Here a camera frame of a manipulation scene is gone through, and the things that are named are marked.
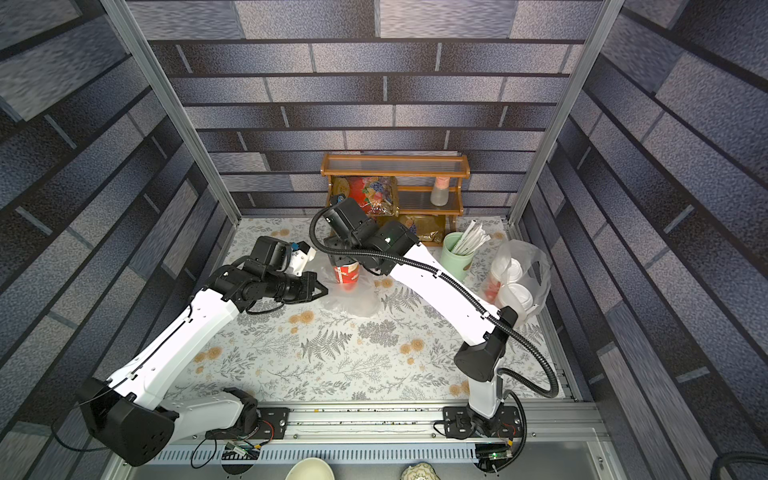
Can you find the red floral milk tea cup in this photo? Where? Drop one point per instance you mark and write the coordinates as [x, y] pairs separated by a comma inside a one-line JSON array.
[[503, 271]]

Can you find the patterned round object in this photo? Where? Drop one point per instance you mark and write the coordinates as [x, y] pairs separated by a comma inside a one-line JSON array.
[[420, 471]]

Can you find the gold fruit snack bag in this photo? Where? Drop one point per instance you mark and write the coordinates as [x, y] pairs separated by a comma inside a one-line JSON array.
[[428, 228]]

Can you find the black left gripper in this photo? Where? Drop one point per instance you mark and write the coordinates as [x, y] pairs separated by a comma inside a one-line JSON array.
[[310, 284]]

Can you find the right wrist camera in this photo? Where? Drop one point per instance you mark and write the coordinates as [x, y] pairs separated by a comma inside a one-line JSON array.
[[349, 222]]

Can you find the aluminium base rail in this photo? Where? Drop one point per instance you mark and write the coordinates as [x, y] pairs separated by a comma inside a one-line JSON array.
[[544, 434]]

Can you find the black lid milk tea cup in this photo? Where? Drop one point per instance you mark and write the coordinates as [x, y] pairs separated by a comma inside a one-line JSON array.
[[347, 275]]

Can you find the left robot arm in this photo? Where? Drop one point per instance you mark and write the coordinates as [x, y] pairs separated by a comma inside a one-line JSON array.
[[127, 412]]

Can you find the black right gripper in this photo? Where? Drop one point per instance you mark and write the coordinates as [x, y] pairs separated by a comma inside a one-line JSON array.
[[345, 260]]

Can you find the wooden shelf rack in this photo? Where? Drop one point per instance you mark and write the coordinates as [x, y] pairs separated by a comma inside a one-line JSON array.
[[425, 192]]

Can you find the translucent plastic carrier bag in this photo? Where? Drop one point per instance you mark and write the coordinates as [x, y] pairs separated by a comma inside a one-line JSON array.
[[536, 266]]

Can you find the white round bowl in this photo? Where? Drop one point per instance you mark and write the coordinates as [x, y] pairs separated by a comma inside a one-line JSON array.
[[311, 469]]

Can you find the green plastic straw cup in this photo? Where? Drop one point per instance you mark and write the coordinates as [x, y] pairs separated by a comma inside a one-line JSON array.
[[454, 261]]

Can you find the red snack bag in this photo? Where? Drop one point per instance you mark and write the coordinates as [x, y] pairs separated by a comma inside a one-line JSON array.
[[377, 195]]

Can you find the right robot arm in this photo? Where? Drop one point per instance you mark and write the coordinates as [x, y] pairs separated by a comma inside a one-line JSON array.
[[394, 251]]

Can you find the pink capped white bottle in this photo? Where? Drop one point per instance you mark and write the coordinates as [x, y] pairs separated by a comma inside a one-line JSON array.
[[440, 193]]

